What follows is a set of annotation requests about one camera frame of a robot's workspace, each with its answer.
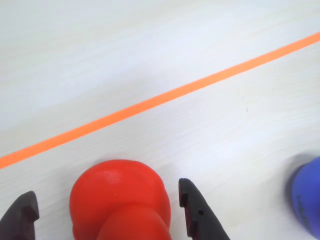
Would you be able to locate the long orange tape strip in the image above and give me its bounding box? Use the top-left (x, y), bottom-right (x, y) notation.
top-left (0, 31), bottom-right (320, 170)

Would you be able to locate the red rubber duck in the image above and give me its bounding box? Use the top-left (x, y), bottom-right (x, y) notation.
top-left (69, 159), bottom-right (173, 240)

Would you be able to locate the blue rubber duck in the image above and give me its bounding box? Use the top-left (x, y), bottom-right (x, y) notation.
top-left (286, 155), bottom-right (320, 239)

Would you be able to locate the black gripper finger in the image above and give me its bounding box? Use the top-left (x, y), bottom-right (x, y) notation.
top-left (178, 177), bottom-right (231, 240)
top-left (0, 190), bottom-right (40, 240)

